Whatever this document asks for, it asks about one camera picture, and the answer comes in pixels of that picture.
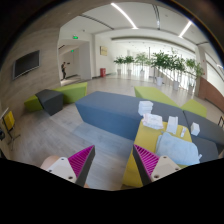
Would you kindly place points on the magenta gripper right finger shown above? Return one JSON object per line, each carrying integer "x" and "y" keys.
{"x": 152, "y": 167}

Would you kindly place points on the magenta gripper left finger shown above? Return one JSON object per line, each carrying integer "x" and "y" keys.
{"x": 74, "y": 169}

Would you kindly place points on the light blue towel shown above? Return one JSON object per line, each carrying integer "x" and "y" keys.
{"x": 178, "y": 150}

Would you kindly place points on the crumpled white towel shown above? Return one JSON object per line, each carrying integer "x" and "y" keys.
{"x": 152, "y": 121}

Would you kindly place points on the yellow table block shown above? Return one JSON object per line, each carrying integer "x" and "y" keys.
{"x": 147, "y": 138}

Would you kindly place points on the white paper bag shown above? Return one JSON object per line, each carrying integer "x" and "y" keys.
{"x": 172, "y": 124}

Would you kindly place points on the small white bottle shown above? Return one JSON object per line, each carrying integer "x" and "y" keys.
{"x": 183, "y": 132}

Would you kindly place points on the small white box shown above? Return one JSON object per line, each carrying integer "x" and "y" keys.
{"x": 195, "y": 129}

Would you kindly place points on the stack of white towels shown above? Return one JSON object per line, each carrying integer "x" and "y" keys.
{"x": 145, "y": 107}

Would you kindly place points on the large blue sofa block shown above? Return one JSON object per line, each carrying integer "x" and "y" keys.
{"x": 119, "y": 115}

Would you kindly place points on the dark grey seat block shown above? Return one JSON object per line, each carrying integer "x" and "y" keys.
{"x": 51, "y": 101}

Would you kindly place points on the green bench right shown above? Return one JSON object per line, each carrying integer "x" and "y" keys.
{"x": 152, "y": 93}

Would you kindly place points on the green bench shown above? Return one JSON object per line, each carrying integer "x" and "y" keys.
{"x": 71, "y": 93}
{"x": 152, "y": 93}

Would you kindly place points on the green bench left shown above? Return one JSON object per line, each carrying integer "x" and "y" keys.
{"x": 71, "y": 93}

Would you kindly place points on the yellow chair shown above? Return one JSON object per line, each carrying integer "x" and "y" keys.
{"x": 9, "y": 122}

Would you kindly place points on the red trash bin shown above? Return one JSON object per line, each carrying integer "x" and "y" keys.
{"x": 102, "y": 72}

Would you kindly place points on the person in black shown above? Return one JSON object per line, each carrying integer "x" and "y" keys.
{"x": 63, "y": 69}

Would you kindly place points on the potted green plant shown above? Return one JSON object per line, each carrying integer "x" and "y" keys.
{"x": 142, "y": 60}
{"x": 119, "y": 61}
{"x": 160, "y": 61}
{"x": 177, "y": 67}
{"x": 194, "y": 71}
{"x": 128, "y": 61}

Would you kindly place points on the wall-mounted black television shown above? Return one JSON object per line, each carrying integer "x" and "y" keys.
{"x": 26, "y": 63}

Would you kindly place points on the framed wall picture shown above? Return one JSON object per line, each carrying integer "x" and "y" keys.
{"x": 103, "y": 50}

